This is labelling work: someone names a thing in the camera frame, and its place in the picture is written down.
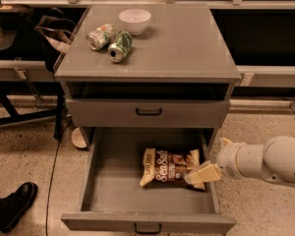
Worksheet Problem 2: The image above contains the green soda can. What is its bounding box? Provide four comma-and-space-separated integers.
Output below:
108, 30, 132, 63

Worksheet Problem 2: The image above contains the black floor cable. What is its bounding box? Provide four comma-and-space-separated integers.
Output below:
44, 123, 70, 236

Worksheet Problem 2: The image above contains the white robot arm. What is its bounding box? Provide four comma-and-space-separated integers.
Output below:
184, 136, 295, 188

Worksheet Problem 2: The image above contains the silver orange soda can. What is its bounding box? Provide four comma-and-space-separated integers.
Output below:
87, 24, 117, 51

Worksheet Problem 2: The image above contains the dark bag with strap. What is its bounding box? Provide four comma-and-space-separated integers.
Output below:
35, 8, 76, 73

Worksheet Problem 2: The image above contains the brown sea salt chip bag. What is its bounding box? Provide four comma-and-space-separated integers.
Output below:
140, 148, 206, 191

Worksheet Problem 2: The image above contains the black boot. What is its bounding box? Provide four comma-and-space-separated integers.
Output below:
0, 182, 38, 233

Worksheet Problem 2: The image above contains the white bowl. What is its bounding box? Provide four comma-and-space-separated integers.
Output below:
119, 9, 151, 35

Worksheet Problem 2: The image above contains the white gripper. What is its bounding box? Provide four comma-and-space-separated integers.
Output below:
184, 138, 245, 185

